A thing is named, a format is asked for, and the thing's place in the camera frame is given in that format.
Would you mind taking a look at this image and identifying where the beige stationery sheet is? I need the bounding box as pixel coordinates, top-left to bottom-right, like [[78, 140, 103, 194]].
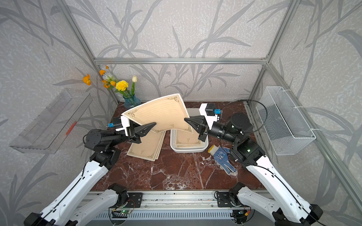
[[122, 93, 193, 134], [127, 131, 166, 162]]

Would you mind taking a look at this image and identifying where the white plastic storage box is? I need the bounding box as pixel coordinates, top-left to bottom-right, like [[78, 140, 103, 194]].
[[170, 125, 209, 153]]

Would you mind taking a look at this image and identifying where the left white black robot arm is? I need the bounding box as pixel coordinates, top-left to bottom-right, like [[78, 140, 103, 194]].
[[24, 121, 156, 226]]

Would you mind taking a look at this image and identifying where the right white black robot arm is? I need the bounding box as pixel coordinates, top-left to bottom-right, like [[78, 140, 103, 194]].
[[184, 113, 323, 226]]

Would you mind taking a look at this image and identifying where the beige stationery paper stack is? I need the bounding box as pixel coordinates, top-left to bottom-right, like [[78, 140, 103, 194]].
[[175, 130, 203, 148]]

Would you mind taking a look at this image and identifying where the blue dotted work glove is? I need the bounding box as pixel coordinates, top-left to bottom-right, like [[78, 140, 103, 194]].
[[208, 145, 237, 175]]

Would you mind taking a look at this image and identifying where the blue glass vase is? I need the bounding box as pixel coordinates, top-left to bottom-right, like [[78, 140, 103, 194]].
[[123, 95, 141, 109]]

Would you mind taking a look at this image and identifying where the yellow orange flower bouquet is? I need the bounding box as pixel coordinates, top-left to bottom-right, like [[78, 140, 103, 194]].
[[99, 66, 138, 98]]

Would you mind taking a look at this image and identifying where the red pen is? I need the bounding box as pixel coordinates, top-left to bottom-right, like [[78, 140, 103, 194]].
[[66, 121, 77, 136]]

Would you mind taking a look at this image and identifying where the left circuit board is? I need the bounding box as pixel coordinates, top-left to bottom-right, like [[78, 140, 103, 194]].
[[111, 209, 133, 219]]

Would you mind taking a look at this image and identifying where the circuit board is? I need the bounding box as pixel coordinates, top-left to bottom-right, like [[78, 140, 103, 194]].
[[230, 210, 250, 220], [111, 209, 133, 219]]

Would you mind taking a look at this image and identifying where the right circuit board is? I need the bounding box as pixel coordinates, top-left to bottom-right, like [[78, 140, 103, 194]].
[[230, 210, 250, 220]]

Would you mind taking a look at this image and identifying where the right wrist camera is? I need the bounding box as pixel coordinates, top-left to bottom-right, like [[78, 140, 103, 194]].
[[199, 103, 221, 129]]

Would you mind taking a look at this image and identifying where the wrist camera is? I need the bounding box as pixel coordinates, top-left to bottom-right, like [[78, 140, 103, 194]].
[[107, 116, 130, 136], [199, 103, 221, 129]]

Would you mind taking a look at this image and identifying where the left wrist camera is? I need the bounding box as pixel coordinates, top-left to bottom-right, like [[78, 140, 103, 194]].
[[107, 116, 130, 136]]

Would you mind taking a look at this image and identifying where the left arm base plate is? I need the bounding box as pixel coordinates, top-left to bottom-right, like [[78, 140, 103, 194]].
[[117, 192, 143, 209]]

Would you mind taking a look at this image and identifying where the white wire mesh basket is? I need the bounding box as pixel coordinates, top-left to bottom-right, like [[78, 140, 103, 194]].
[[256, 86, 316, 155]]

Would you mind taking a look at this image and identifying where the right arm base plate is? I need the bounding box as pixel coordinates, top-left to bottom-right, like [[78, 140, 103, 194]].
[[214, 191, 241, 207]]

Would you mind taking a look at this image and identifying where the clear plastic wall shelf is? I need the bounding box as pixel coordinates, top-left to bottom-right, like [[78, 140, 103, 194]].
[[9, 89, 93, 154]]

